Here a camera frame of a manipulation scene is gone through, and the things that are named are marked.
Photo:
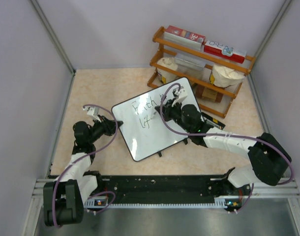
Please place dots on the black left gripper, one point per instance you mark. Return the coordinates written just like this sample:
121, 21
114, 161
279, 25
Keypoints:
108, 126

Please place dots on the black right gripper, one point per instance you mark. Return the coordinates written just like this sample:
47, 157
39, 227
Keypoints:
167, 109

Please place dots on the white whiteboard black frame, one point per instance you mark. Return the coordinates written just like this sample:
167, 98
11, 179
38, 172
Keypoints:
145, 136

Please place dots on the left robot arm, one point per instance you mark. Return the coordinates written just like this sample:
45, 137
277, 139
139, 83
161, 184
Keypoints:
64, 198

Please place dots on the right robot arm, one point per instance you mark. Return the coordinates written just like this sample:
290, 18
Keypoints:
268, 159

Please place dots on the brown scouring pad pack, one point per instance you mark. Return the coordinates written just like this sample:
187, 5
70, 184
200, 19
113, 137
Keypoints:
208, 94

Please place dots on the black yellow drink can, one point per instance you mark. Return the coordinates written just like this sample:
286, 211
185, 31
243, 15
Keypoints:
212, 121

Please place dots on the clear plastic box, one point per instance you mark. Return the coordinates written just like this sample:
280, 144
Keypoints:
189, 63

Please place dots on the orange wooden shelf rack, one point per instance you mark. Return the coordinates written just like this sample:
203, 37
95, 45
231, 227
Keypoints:
166, 70

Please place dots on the white paper bag right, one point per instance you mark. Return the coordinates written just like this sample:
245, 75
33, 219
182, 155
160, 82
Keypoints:
224, 77

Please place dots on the red white box left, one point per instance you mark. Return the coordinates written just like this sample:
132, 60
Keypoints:
183, 37

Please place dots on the red white box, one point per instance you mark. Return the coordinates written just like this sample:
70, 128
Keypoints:
183, 37
225, 52

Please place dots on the red white box right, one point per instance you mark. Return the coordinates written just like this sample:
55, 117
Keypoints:
225, 52

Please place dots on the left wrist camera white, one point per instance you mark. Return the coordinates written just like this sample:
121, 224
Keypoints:
92, 111

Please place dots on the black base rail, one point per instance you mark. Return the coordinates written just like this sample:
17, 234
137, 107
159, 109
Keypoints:
169, 189

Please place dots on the grey cable duct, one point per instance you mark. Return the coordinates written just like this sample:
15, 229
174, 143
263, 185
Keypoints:
101, 202

